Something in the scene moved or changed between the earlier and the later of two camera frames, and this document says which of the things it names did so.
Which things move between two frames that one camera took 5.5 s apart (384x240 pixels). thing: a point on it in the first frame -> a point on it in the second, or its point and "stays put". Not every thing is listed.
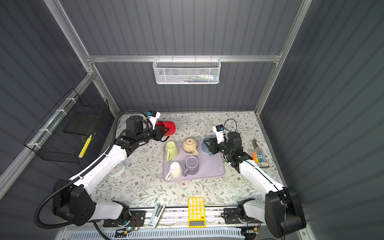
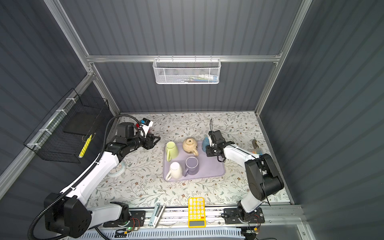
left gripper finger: [164, 138] -> [154, 143]
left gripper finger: [163, 129] -> [156, 137]
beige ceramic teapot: [189, 145] stays put
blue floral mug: [204, 147] stays put
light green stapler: [157, 215] stays put
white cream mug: [175, 172] stays put
